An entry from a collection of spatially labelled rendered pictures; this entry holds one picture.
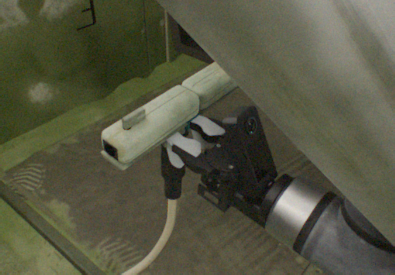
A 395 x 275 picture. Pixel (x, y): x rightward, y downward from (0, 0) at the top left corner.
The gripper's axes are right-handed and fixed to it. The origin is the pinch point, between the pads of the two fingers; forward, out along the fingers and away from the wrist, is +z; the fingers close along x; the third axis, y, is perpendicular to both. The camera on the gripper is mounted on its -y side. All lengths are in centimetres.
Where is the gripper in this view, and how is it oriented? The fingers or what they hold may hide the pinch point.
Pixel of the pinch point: (171, 120)
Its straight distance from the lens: 64.3
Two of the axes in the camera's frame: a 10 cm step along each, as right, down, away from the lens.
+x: 6.4, -5.1, 5.7
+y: -0.5, 7.1, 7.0
